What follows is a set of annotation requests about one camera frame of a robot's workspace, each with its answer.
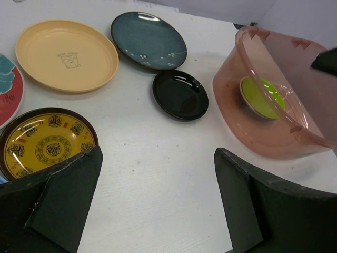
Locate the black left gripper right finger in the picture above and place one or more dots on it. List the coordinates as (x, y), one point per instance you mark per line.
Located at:
(266, 213)

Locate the lime green plate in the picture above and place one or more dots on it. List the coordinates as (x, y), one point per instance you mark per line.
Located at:
(255, 101)

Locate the red and teal floral plate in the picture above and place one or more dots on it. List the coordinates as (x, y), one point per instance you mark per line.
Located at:
(12, 90)

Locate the light blue plastic plate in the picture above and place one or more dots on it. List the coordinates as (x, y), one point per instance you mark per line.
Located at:
(2, 180)

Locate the black glossy plate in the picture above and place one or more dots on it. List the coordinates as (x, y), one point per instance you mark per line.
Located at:
(180, 95)

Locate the dark teal ceramic plate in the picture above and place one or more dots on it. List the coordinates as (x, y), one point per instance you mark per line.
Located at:
(148, 40)

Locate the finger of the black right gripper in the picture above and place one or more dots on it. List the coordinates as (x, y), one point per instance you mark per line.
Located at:
(326, 62)

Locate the pink translucent plastic bin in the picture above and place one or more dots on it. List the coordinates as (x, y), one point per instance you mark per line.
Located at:
(273, 98)

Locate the yellow patterned brown-rim plate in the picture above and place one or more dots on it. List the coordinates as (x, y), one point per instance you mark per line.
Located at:
(42, 138)

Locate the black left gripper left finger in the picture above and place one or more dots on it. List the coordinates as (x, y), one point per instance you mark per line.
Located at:
(46, 211)

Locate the pale yellow plastic plate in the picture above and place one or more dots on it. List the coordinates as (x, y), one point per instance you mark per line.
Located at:
(67, 56)

